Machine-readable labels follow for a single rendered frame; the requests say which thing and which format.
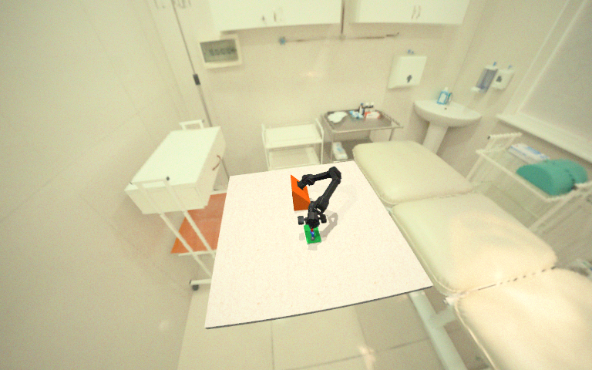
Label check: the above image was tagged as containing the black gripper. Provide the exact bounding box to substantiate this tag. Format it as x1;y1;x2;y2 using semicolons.
298;214;327;226

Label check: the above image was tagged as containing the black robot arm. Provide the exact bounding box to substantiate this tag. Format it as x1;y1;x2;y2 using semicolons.
297;166;342;229

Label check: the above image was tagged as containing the green circuit board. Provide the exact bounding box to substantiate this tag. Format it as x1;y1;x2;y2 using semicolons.
304;225;321;244

